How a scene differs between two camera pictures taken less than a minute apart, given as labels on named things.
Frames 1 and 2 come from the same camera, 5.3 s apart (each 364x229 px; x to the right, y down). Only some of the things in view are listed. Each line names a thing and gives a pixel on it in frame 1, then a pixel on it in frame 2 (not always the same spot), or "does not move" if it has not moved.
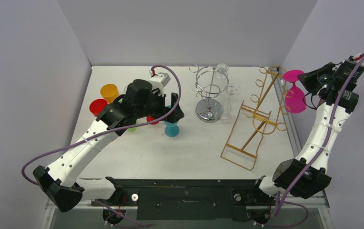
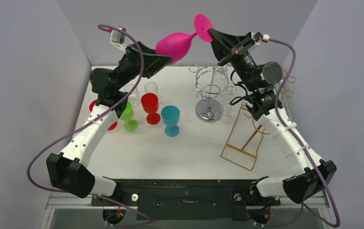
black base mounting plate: [158, 198] does not move
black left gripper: [155, 93] → [153, 62]
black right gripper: [322, 80] → [234, 50]
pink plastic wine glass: [295, 101] → [176, 45]
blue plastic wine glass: [171, 130] does not move
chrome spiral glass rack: [209, 84] does not move
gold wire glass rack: [265, 115] does not move
